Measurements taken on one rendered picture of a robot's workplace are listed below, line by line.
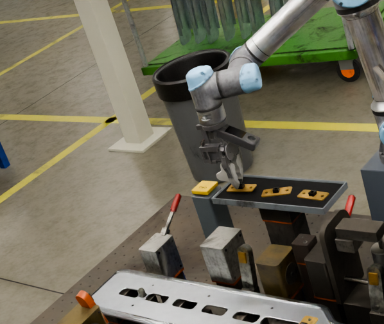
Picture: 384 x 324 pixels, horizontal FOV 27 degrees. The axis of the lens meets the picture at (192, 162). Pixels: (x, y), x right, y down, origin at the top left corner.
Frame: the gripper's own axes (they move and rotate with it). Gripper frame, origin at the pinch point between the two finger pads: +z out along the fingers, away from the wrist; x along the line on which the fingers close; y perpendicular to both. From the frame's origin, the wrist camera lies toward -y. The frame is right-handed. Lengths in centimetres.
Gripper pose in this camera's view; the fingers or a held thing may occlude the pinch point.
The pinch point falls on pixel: (239, 182)
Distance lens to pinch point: 229.0
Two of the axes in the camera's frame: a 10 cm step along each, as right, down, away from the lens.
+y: -8.4, 0.3, 5.4
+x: -4.5, 5.0, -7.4
